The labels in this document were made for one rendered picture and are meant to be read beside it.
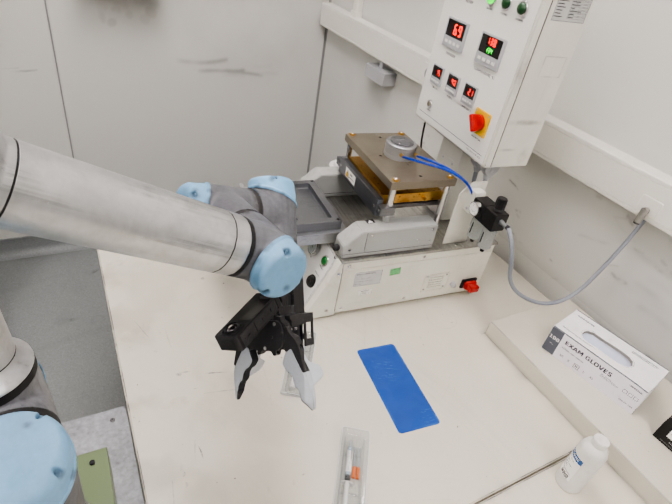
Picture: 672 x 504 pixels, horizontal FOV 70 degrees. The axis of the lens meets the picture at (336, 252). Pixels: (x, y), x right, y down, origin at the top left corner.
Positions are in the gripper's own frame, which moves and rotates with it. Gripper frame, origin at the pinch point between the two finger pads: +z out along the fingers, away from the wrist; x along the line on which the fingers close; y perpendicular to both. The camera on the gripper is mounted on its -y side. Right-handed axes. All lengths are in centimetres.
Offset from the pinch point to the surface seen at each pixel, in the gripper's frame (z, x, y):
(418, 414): 10.7, -7.2, 39.2
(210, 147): -87, 133, 115
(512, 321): -6, -20, 73
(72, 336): 1, 150, 53
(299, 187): -43, 25, 44
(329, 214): -34, 14, 40
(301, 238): -28.3, 16.8, 32.3
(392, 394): 7.0, -1.3, 39.1
